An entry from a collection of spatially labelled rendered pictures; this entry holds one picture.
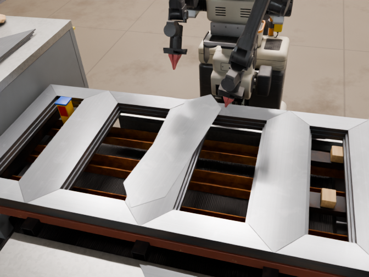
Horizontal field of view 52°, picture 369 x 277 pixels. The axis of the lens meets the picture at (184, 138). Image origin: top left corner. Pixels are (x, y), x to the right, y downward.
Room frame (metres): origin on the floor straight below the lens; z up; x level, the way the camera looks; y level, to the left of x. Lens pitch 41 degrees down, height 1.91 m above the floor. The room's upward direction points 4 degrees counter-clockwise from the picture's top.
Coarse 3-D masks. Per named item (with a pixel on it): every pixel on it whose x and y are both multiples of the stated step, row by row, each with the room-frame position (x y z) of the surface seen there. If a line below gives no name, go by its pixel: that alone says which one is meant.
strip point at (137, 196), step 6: (126, 186) 0.96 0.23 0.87; (132, 186) 0.95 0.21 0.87; (126, 192) 0.93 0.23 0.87; (132, 192) 0.92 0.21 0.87; (138, 192) 0.92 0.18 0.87; (144, 192) 0.92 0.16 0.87; (150, 192) 0.92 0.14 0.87; (132, 198) 0.89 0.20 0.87; (138, 198) 0.89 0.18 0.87; (144, 198) 0.89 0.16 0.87; (150, 198) 0.89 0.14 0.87; (156, 198) 0.89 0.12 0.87; (132, 204) 0.87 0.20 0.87; (138, 204) 0.86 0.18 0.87
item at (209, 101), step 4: (188, 100) 1.48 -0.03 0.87; (192, 100) 1.48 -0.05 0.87; (196, 100) 1.47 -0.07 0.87; (200, 100) 1.47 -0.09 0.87; (204, 100) 1.47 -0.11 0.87; (208, 100) 1.47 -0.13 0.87; (212, 100) 1.46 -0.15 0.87; (204, 104) 1.43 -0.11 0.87; (208, 104) 1.43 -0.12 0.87; (212, 104) 1.43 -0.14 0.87; (216, 104) 1.42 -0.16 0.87
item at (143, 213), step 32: (32, 128) 1.38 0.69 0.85; (256, 128) 1.28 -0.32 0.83; (320, 128) 1.21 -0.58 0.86; (0, 160) 1.16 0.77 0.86; (192, 160) 1.08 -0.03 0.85; (256, 160) 1.07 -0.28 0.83; (352, 192) 0.85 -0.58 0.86; (96, 224) 0.83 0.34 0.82; (128, 224) 0.79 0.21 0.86; (352, 224) 0.73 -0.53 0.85; (256, 256) 0.65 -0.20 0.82; (288, 256) 0.62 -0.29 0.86
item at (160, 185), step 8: (128, 176) 1.01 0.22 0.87; (136, 176) 1.00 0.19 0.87; (144, 176) 1.00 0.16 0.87; (152, 176) 1.00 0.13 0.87; (160, 176) 0.99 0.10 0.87; (136, 184) 0.96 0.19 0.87; (144, 184) 0.96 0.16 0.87; (152, 184) 0.96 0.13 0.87; (160, 184) 0.95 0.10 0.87; (168, 184) 0.95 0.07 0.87; (160, 192) 0.91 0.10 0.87
